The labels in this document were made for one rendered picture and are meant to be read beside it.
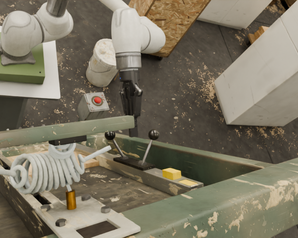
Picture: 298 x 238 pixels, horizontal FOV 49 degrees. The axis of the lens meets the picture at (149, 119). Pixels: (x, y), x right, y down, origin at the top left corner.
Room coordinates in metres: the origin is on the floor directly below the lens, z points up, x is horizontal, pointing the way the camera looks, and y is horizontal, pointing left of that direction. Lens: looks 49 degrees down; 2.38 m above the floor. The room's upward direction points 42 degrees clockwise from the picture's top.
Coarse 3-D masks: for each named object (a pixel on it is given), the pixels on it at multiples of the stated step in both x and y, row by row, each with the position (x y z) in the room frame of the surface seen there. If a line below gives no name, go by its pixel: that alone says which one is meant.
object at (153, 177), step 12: (96, 156) 0.66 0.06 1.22; (108, 156) 0.66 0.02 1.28; (108, 168) 0.61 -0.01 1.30; (120, 168) 0.59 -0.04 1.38; (132, 168) 0.58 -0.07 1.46; (156, 168) 0.60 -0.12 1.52; (144, 180) 0.54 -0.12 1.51; (156, 180) 0.53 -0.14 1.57; (168, 180) 0.52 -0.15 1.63; (180, 180) 0.53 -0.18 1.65; (192, 180) 0.54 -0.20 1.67; (168, 192) 0.51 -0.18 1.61; (180, 192) 0.50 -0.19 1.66
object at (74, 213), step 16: (64, 144) 0.26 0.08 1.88; (0, 160) 0.42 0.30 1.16; (0, 176) 0.32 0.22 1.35; (64, 176) 0.23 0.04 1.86; (16, 192) 0.25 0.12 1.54; (48, 192) 0.28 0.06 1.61; (16, 208) 0.24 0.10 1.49; (32, 208) 0.21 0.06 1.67; (48, 208) 0.19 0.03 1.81; (64, 208) 0.20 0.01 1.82; (80, 208) 0.21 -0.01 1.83; (96, 208) 0.23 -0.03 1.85; (32, 224) 0.20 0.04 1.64; (48, 224) 0.16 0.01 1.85; (64, 224) 0.16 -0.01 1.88; (80, 224) 0.18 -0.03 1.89; (112, 224) 0.20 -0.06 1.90; (128, 224) 0.21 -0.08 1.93
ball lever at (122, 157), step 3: (105, 132) 0.63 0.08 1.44; (108, 132) 0.63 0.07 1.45; (111, 132) 0.63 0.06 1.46; (114, 132) 0.64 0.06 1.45; (105, 135) 0.62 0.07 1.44; (108, 135) 0.62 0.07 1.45; (111, 135) 0.62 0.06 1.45; (114, 135) 0.63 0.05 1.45; (108, 138) 0.62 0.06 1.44; (111, 138) 0.62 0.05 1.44; (114, 141) 0.63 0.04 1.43; (114, 144) 0.63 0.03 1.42; (117, 147) 0.63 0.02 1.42; (120, 150) 0.63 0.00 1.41; (120, 153) 0.63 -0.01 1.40; (123, 156) 0.63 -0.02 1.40; (126, 156) 0.64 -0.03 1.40; (123, 159) 0.62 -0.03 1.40
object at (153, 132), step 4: (152, 132) 0.67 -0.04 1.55; (156, 132) 0.68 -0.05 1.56; (152, 136) 0.66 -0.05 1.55; (156, 136) 0.67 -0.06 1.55; (152, 140) 0.66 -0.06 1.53; (148, 144) 0.65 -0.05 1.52; (148, 148) 0.64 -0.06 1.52; (148, 152) 0.63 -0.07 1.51; (144, 156) 0.61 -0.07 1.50; (144, 160) 0.61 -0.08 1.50; (140, 164) 0.59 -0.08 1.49; (144, 164) 0.59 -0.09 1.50
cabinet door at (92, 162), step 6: (12, 156) 0.55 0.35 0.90; (84, 156) 0.67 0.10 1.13; (24, 162) 0.52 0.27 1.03; (78, 162) 0.60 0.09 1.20; (84, 162) 0.60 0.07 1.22; (90, 162) 0.61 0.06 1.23; (96, 162) 0.63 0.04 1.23; (30, 168) 0.48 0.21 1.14; (84, 168) 0.58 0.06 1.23; (30, 174) 0.43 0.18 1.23
